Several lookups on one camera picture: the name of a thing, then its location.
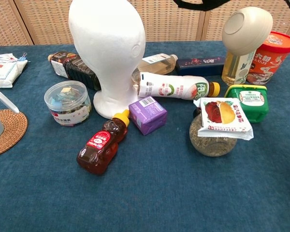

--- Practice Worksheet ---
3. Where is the black baseball cap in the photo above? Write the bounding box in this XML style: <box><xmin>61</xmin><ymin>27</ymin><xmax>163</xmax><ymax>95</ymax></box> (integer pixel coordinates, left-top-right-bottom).
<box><xmin>173</xmin><ymin>0</ymin><xmax>229</xmax><ymax>12</ymax></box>

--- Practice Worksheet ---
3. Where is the beige ceramic bowl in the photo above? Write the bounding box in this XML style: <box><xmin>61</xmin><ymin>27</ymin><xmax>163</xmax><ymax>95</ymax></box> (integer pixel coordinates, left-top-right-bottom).
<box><xmin>221</xmin><ymin>6</ymin><xmax>274</xmax><ymax>57</ymax></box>

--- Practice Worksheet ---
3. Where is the purple small box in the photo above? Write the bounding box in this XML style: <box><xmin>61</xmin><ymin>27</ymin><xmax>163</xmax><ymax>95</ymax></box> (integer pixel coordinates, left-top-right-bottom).
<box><xmin>128</xmin><ymin>96</ymin><xmax>168</xmax><ymax>136</ymax></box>

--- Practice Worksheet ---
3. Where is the white yogurt bottle yellow cap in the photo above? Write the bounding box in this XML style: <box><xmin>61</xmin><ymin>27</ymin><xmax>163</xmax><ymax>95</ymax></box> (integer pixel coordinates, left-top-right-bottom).
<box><xmin>137</xmin><ymin>72</ymin><xmax>221</xmax><ymax>101</ymax></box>

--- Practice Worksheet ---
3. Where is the clear bottle white cap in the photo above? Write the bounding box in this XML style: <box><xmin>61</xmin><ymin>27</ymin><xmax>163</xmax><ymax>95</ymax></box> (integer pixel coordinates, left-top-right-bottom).
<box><xmin>135</xmin><ymin>53</ymin><xmax>179</xmax><ymax>75</ymax></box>

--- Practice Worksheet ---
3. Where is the bear-shaped honey bottle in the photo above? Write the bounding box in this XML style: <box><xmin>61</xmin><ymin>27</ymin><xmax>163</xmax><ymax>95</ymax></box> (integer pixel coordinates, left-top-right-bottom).
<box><xmin>76</xmin><ymin>109</ymin><xmax>131</xmax><ymax>176</ymax></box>

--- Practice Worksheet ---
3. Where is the dark blue long box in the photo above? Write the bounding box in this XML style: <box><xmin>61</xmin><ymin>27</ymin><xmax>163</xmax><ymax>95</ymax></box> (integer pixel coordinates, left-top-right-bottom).
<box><xmin>175</xmin><ymin>56</ymin><xmax>226</xmax><ymax>77</ymax></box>

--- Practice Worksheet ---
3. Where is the round glass herb jar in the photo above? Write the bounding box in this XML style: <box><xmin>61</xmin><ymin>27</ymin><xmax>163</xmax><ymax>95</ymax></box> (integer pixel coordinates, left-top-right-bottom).
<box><xmin>189</xmin><ymin>107</ymin><xmax>238</xmax><ymax>158</ymax></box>

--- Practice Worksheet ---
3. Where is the white date snack packet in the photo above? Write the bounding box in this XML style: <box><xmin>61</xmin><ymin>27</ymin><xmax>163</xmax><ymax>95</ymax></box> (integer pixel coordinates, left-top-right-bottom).
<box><xmin>193</xmin><ymin>97</ymin><xmax>254</xmax><ymax>141</ymax></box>

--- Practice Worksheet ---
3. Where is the white foam mannequin head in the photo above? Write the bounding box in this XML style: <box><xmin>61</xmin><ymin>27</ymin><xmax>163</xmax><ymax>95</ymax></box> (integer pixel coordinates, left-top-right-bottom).
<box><xmin>68</xmin><ymin>0</ymin><xmax>146</xmax><ymax>119</ymax></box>

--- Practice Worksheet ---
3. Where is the blue felt tablecloth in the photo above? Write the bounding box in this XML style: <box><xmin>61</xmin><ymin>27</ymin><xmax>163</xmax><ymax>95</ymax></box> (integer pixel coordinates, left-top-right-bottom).
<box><xmin>0</xmin><ymin>40</ymin><xmax>290</xmax><ymax>232</ymax></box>

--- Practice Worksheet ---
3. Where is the clear tub of binder clips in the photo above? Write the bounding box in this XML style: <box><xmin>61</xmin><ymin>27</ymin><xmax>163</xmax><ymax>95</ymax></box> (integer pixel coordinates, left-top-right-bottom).
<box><xmin>43</xmin><ymin>80</ymin><xmax>92</xmax><ymax>127</ymax></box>

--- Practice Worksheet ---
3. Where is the dark coffee drink bottle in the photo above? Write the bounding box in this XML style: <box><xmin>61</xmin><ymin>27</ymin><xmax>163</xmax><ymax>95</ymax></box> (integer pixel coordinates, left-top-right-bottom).
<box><xmin>47</xmin><ymin>51</ymin><xmax>102</xmax><ymax>91</ymax></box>

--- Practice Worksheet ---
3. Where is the yellow tea bottle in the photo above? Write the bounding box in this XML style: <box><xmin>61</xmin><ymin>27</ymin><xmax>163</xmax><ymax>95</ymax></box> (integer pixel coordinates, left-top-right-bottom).
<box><xmin>221</xmin><ymin>49</ymin><xmax>257</xmax><ymax>87</ymax></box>

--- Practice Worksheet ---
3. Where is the green lidded plastic box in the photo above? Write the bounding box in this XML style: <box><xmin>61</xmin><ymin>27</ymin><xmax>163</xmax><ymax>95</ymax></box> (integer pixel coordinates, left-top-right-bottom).
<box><xmin>224</xmin><ymin>84</ymin><xmax>269</xmax><ymax>124</ymax></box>

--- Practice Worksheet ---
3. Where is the round woven rattan coaster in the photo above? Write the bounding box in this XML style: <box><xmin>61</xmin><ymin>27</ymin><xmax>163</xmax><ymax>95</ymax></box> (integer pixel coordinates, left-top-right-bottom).
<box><xmin>0</xmin><ymin>109</ymin><xmax>29</xmax><ymax>159</ymax></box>

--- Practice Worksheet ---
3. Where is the red instant noodle tub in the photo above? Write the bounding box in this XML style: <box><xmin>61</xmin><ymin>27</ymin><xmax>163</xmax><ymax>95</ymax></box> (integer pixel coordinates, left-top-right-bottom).
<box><xmin>246</xmin><ymin>30</ymin><xmax>290</xmax><ymax>85</ymax></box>

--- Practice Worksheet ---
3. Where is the woven folding screen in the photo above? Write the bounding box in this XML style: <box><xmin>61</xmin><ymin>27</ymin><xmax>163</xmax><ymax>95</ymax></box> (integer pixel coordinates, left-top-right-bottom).
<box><xmin>0</xmin><ymin>0</ymin><xmax>290</xmax><ymax>46</ymax></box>

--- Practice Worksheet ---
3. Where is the white sugar bag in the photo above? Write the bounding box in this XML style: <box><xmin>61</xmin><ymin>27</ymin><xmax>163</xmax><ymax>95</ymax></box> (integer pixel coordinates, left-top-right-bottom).
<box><xmin>0</xmin><ymin>53</ymin><xmax>29</xmax><ymax>88</ymax></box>

